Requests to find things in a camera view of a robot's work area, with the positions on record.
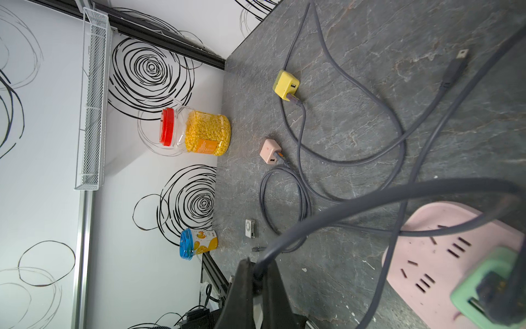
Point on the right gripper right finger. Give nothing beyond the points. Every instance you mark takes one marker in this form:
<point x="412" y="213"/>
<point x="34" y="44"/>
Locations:
<point x="277" y="312"/>

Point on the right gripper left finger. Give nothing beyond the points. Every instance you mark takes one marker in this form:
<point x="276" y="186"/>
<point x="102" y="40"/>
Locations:
<point x="238" y="309"/>

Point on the pink power strip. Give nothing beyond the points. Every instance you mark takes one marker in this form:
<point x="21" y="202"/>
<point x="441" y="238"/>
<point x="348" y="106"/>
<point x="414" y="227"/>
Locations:
<point x="424" y="271"/>

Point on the green charger plug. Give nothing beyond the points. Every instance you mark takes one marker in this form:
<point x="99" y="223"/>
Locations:
<point x="474" y="295"/>

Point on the blue lid jar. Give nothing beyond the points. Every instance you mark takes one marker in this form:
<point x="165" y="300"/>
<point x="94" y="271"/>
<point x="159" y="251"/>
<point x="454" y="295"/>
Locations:
<point x="195" y="242"/>

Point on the grey mp3 player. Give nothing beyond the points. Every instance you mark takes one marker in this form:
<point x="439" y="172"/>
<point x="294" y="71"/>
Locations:
<point x="250" y="228"/>

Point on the brown pink charger plug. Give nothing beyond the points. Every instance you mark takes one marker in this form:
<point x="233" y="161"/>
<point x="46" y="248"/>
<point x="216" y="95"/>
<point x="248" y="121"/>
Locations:
<point x="269" y="150"/>

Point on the red lid corn jar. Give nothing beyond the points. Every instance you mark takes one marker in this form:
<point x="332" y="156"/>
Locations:
<point x="185" y="129"/>

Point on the yellow charger plug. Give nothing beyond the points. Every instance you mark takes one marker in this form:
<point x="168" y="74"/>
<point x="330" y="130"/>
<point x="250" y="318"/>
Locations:
<point x="285" y="85"/>

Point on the aluminium wall rail left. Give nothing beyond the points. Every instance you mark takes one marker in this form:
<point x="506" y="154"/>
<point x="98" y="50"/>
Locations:
<point x="82" y="253"/>

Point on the white wire shelf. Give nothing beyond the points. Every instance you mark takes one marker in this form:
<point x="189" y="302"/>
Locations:
<point x="97" y="48"/>

